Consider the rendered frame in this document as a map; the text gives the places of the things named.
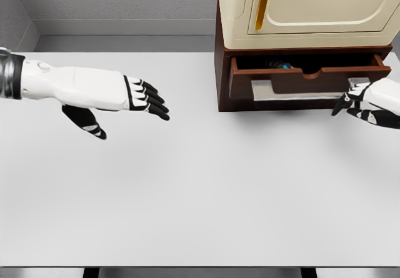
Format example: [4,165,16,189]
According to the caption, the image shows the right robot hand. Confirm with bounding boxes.
[331,77,400,130]

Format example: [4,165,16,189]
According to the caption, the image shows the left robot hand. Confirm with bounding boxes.
[57,66,171,141]

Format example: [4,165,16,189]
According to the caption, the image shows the brown wooden drawer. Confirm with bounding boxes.
[229,52,393,101]

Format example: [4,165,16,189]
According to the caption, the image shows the cream cabinet with door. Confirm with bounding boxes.
[217,0,400,49]

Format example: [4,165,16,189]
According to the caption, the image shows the brown wooden cabinet base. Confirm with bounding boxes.
[214,0,394,113]

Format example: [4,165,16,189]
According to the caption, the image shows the black switch with blue button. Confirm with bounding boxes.
[265,57,303,71]

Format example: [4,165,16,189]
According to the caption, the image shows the gold door handle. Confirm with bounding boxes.
[254,0,273,31]

